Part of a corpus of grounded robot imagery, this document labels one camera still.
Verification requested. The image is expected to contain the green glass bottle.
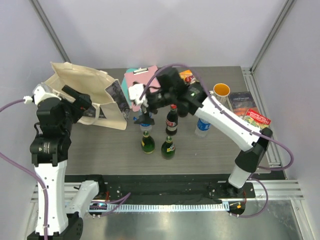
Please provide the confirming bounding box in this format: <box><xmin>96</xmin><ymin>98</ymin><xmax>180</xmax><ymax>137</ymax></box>
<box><xmin>141</xmin><ymin>130</ymin><xmax>155</xmax><ymax>154</ymax></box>
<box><xmin>161</xmin><ymin>136</ymin><xmax>176</xmax><ymax>160</ymax></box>

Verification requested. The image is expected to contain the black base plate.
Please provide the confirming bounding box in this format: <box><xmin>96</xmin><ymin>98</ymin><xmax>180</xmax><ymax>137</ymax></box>
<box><xmin>65</xmin><ymin>174</ymin><xmax>256</xmax><ymax>204</ymax></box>

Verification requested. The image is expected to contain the Pocari Sweat plastic bottle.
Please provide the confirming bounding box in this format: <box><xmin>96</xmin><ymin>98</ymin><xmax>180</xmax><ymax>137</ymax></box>
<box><xmin>133</xmin><ymin>112</ymin><xmax>152</xmax><ymax>132</ymax></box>

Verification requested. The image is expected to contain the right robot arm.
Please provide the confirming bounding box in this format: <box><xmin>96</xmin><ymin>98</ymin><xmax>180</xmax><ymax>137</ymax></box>
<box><xmin>128</xmin><ymin>67</ymin><xmax>273</xmax><ymax>198</ymax></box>

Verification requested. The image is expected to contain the slotted cable duct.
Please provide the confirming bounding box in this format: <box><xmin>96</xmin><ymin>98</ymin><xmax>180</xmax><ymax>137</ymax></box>
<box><xmin>88</xmin><ymin>201</ymin><xmax>230</xmax><ymax>214</ymax></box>

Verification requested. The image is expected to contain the dark purple book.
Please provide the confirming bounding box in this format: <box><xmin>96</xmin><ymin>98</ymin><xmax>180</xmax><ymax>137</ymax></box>
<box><xmin>228</xmin><ymin>91</ymin><xmax>259</xmax><ymax>119</ymax></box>

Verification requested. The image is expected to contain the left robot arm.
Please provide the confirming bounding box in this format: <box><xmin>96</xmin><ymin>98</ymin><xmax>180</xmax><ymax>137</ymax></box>
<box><xmin>27</xmin><ymin>83</ymin><xmax>107</xmax><ymax>240</ymax></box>

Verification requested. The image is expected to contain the canvas tote bag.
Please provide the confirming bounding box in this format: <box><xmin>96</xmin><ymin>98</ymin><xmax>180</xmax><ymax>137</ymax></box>
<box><xmin>44</xmin><ymin>62</ymin><xmax>131</xmax><ymax>130</ymax></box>

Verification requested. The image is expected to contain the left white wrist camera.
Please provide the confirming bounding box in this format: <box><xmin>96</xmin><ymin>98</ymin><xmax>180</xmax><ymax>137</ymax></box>
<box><xmin>23</xmin><ymin>83</ymin><xmax>62</xmax><ymax>105</ymax></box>

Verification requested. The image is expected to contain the Roald Dahl book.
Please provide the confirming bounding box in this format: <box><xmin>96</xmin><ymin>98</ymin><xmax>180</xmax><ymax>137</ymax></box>
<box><xmin>179</xmin><ymin>69</ymin><xmax>198</xmax><ymax>85</ymax></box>

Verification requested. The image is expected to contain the pink clipboard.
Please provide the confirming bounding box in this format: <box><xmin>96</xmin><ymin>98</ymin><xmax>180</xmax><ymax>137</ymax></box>
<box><xmin>124</xmin><ymin>65</ymin><xmax>160</xmax><ymax>112</ymax></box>

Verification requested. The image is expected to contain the teal clipboard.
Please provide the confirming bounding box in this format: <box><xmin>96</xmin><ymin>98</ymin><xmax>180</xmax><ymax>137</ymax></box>
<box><xmin>121</xmin><ymin>68</ymin><xmax>135</xmax><ymax>102</ymax></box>

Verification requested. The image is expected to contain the red Treehouse book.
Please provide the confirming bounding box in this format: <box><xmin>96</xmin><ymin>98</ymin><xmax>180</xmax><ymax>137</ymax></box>
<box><xmin>243</xmin><ymin>108</ymin><xmax>271</xmax><ymax>130</ymax></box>

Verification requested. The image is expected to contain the white mug orange inside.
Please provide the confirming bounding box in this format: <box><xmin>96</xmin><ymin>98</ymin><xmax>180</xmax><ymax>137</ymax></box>
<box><xmin>210</xmin><ymin>83</ymin><xmax>231</xmax><ymax>104</ymax></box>

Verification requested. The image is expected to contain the Coca-Cola glass bottle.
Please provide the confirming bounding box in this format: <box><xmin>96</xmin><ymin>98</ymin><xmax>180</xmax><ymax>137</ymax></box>
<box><xmin>165</xmin><ymin>104</ymin><xmax>179</xmax><ymax>136</ymax></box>
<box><xmin>177</xmin><ymin>75</ymin><xmax>196</xmax><ymax>118</ymax></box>

